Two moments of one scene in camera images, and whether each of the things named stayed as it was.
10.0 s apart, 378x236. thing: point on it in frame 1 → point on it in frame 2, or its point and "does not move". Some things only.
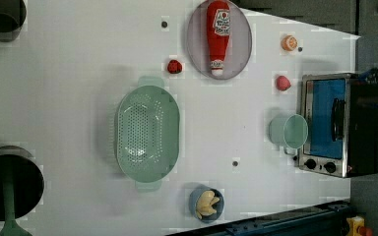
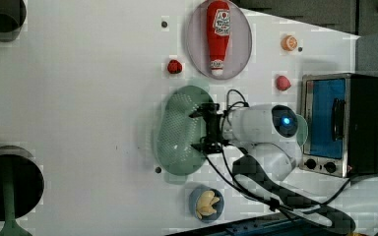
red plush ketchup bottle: (219, 32) does not move
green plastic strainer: (148, 133) → (177, 131)
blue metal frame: (321, 219) does not move
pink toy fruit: (283, 84) does not move
